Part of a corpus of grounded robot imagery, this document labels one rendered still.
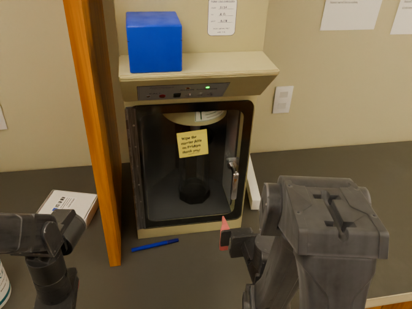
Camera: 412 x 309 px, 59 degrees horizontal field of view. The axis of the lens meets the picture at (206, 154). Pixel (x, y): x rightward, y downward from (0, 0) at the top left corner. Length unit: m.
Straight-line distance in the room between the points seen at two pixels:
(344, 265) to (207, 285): 0.73
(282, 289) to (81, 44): 0.54
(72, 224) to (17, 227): 0.16
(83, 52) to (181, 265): 0.63
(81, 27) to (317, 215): 0.54
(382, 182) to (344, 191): 1.14
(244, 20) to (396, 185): 0.94
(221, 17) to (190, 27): 0.07
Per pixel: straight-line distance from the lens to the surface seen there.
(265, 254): 0.72
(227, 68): 0.76
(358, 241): 0.34
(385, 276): 1.19
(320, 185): 0.40
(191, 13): 0.81
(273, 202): 0.39
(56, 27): 1.28
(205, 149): 0.95
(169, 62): 0.72
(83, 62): 0.75
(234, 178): 0.96
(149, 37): 0.71
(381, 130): 1.78
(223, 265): 1.09
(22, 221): 0.60
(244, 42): 0.86
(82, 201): 1.25
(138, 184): 0.99
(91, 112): 0.79
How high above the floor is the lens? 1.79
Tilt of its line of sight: 35 degrees down
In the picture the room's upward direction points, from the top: 2 degrees clockwise
